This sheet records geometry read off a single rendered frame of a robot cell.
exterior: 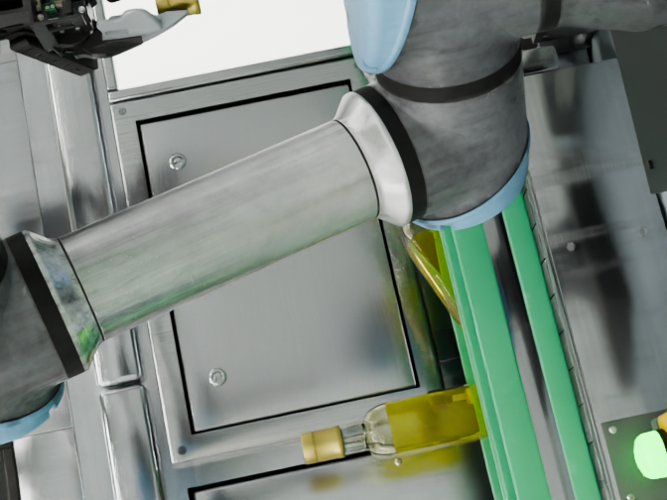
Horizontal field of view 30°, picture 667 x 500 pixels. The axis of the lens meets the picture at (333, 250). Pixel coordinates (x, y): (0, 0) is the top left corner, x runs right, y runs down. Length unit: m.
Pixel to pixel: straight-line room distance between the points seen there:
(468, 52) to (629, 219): 0.42
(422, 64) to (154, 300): 0.26
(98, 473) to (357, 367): 0.34
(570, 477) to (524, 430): 0.06
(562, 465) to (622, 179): 0.30
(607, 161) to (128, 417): 0.64
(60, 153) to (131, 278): 0.72
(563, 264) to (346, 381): 0.36
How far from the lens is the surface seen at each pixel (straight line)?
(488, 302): 1.27
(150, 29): 1.32
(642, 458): 1.21
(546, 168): 1.30
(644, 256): 1.29
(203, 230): 0.93
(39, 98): 1.69
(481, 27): 0.92
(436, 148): 0.96
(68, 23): 1.31
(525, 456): 1.25
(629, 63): 1.10
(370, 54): 0.91
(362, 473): 1.54
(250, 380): 1.52
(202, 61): 1.64
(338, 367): 1.52
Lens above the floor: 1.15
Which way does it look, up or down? 3 degrees down
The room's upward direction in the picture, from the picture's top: 102 degrees counter-clockwise
